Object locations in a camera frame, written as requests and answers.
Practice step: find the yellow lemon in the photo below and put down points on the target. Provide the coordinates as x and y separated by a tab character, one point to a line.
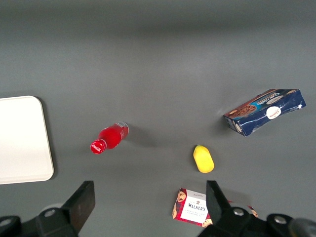
203	160

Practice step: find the red Coca-Cola bottle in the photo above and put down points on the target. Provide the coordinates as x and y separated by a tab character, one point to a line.
111	137

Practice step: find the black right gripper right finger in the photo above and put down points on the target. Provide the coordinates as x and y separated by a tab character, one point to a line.
217	207

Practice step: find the red tartan Walkers box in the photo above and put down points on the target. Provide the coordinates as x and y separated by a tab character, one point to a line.
192	207

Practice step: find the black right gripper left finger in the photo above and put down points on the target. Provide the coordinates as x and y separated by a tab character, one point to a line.
79	205

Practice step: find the blue chocolate cookie box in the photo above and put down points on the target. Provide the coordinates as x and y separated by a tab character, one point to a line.
259	116

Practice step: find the white rectangular tray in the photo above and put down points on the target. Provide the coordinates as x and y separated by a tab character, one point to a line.
22	138

